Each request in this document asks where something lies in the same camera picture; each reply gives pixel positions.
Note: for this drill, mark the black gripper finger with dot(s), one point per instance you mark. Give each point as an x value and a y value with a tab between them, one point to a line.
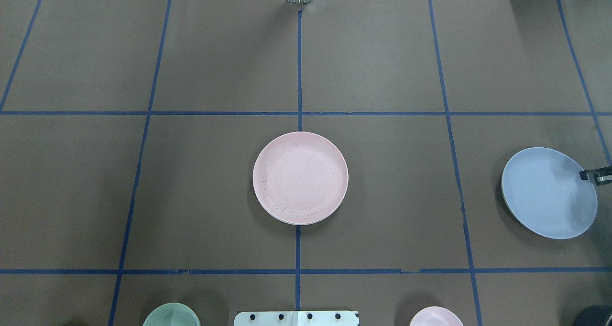
598	177

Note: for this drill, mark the blue plate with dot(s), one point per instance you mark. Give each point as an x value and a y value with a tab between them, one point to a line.
543	191

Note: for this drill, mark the pink bowl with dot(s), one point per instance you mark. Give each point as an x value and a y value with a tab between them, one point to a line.
435	316

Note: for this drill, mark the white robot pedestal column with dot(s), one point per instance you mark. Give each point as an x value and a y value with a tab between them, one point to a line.
297	318

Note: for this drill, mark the dark blue pot with lid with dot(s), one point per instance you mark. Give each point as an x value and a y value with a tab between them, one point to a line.
595	315

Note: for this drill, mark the pink plate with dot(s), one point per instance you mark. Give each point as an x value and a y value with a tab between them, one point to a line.
300	178

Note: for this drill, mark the green bowl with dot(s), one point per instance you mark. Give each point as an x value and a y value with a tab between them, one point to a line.
172	314

